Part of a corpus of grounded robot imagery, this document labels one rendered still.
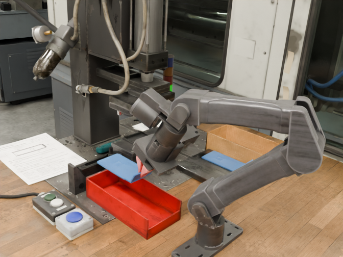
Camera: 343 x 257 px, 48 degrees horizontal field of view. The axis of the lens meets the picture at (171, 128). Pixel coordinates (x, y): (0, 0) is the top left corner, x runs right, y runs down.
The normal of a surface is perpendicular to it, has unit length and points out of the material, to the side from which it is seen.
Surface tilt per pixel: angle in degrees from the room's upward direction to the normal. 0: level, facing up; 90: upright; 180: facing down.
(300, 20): 90
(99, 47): 90
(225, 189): 82
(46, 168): 1
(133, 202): 0
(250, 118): 93
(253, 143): 90
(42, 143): 1
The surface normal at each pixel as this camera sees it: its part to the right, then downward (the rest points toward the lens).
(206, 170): 0.05, -0.91
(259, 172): -0.44, 0.32
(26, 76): 0.68, 0.33
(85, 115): -0.69, 0.26
